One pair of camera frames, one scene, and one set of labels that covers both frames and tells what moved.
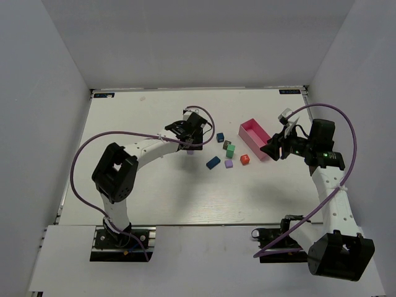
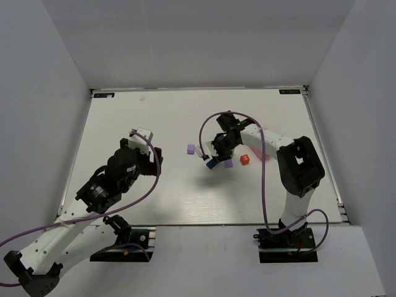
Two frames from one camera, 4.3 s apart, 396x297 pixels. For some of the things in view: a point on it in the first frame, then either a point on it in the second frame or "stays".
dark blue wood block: [213, 162] stays
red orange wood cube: [244, 159] stays
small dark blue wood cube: [219, 137] stays
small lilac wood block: [229, 163] stays
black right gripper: [281, 147] → [220, 151]
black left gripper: [188, 141] → [156, 162]
